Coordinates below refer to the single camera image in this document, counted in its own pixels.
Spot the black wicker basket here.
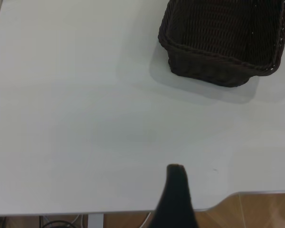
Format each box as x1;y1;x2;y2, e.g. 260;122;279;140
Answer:
158;0;285;88

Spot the white cable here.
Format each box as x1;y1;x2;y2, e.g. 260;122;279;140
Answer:
71;213;86;226

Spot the white table leg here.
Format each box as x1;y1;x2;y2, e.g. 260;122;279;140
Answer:
87;213;104;228

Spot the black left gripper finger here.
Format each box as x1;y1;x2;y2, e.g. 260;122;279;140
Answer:
148;163;200;228

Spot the black cable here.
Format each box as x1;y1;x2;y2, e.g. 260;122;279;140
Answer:
39;215;74;228

